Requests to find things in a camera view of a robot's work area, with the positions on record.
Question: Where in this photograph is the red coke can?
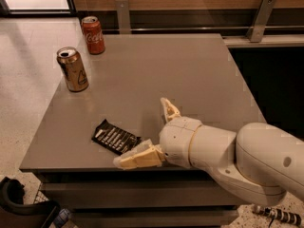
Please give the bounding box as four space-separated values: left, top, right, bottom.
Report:
81 16 105 54

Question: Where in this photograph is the left metal wall bracket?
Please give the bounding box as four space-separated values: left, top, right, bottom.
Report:
115 0 131 34

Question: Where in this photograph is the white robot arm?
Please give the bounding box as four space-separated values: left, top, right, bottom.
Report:
113 98 304 206

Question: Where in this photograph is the striped black white cable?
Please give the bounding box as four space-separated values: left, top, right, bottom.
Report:
252 203 303 227

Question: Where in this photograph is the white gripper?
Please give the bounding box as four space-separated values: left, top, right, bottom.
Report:
113 98 202 170

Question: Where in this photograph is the blue small object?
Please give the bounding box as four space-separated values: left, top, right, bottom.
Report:
53 209 70 228

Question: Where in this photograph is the black rxbar chocolate wrapper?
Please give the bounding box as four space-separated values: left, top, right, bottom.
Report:
91 119 141 156

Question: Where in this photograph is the gold drink can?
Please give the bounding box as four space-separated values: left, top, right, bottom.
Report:
57 47 89 92

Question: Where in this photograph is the grey cabinet with drawers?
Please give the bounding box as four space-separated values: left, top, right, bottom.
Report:
20 34 262 228

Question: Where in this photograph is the metal wall bracket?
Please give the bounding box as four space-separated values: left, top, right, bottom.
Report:
115 0 131 34
246 0 277 43

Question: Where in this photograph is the black chair part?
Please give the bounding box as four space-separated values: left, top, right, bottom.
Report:
0 177 60 228

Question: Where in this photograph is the right metal wall bracket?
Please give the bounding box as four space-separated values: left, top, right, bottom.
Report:
246 0 277 43

